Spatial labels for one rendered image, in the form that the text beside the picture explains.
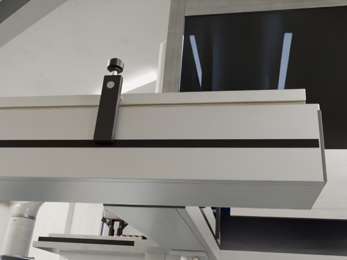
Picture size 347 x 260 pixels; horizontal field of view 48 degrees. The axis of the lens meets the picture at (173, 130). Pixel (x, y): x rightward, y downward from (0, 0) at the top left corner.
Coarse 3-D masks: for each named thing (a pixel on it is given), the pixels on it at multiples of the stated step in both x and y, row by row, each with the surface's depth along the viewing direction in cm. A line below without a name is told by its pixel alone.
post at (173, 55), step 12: (180, 0) 163; (180, 12) 160; (168, 24) 158; (180, 24) 157; (168, 36) 156; (180, 36) 155; (168, 48) 153; (180, 48) 152; (168, 60) 151; (180, 60) 150; (168, 72) 148; (180, 72) 149; (168, 84) 146
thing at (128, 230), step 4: (104, 224) 237; (116, 224) 234; (128, 224) 232; (104, 228) 235; (108, 228) 235; (116, 228) 233; (124, 228) 231; (128, 228) 231; (132, 228) 230; (104, 232) 234; (116, 232) 232; (124, 232) 230; (128, 232) 230; (132, 232) 229; (136, 232) 228
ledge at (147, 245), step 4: (136, 240) 110; (140, 240) 109; (144, 240) 109; (148, 240) 109; (136, 244) 109; (140, 244) 109; (144, 244) 109; (148, 244) 109; (152, 244) 108; (156, 244) 108; (140, 248) 113; (144, 248) 112; (148, 248) 112; (152, 248) 111; (156, 248) 110; (160, 248) 110; (152, 252) 120; (156, 252) 119; (160, 252) 119; (164, 252) 118
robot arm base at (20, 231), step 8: (16, 224) 183; (24, 224) 184; (32, 224) 187; (8, 232) 183; (16, 232) 181; (24, 232) 183; (32, 232) 187; (8, 240) 180; (16, 240) 180; (24, 240) 182; (8, 248) 179; (16, 248) 179; (24, 248) 181; (16, 256) 175; (24, 256) 177; (32, 256) 183
